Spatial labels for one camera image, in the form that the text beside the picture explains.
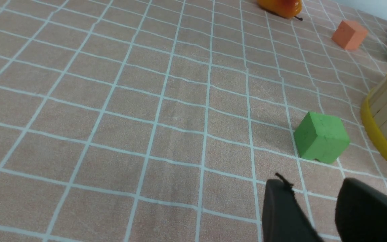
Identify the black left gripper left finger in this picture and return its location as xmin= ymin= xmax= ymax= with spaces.
xmin=262 ymin=173 xmax=324 ymax=242

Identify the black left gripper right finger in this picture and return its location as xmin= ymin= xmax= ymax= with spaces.
xmin=335 ymin=178 xmax=387 ymax=242

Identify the green foam cube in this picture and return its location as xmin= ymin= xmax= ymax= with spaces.
xmin=294 ymin=111 xmax=350 ymax=164

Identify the orange foam cube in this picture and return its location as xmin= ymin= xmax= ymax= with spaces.
xmin=332 ymin=19 xmax=369 ymax=51

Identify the pink checkered tablecloth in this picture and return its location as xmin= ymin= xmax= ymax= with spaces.
xmin=0 ymin=0 xmax=387 ymax=242

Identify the orange yellow toy pear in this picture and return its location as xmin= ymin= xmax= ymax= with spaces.
xmin=256 ymin=0 xmax=303 ymax=21

